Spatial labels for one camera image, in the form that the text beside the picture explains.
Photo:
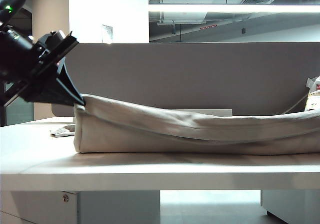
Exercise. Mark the silver wall plate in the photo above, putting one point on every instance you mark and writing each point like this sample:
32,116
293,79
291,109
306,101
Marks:
107,34

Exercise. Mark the white side cabinet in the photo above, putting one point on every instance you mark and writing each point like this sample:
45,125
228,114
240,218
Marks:
295,206

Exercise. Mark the grey fabric desk divider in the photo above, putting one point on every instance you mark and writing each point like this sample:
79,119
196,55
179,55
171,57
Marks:
187,76

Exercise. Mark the round silver drawer lock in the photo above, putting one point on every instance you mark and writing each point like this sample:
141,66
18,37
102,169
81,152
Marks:
65,198

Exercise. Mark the red ceiling sign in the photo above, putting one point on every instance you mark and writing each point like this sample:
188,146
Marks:
208,27

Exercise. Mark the beige T-shirt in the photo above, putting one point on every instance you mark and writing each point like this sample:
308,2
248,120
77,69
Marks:
150,136

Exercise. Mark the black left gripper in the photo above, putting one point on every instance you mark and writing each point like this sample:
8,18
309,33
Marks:
50,56

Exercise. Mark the dark glass door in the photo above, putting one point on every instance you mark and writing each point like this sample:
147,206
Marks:
21,111

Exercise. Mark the long ceiling light strip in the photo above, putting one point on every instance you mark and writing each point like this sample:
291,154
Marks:
225,8

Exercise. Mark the printed plastic snack bag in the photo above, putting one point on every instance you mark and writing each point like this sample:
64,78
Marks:
313,101

